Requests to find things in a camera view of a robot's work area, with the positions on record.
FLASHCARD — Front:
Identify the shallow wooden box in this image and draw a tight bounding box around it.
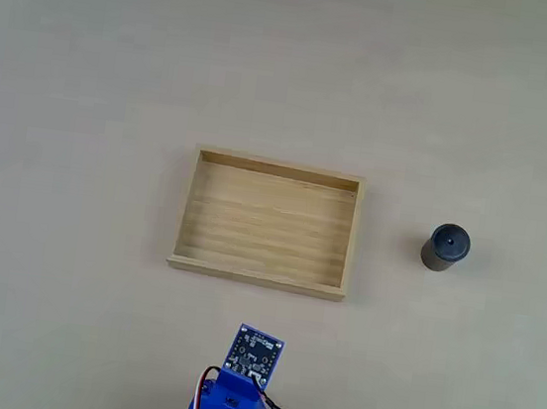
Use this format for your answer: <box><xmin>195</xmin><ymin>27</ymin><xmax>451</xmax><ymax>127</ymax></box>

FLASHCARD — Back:
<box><xmin>163</xmin><ymin>141</ymin><xmax>372</xmax><ymax>304</ymax></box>

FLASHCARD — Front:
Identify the blue camera circuit board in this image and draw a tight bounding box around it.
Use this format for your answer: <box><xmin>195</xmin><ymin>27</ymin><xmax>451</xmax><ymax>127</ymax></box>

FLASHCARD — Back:
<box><xmin>220</xmin><ymin>321</ymin><xmax>289</xmax><ymax>392</ymax></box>

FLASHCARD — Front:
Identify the red white black servo wire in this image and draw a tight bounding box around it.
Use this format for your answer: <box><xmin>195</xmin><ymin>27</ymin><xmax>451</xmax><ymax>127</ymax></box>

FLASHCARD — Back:
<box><xmin>162</xmin><ymin>359</ymin><xmax>226</xmax><ymax>409</ymax></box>

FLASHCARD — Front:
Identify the black cylinder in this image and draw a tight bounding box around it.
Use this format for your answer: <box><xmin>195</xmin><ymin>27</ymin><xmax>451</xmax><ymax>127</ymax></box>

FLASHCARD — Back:
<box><xmin>417</xmin><ymin>219</ymin><xmax>475</xmax><ymax>277</ymax></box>

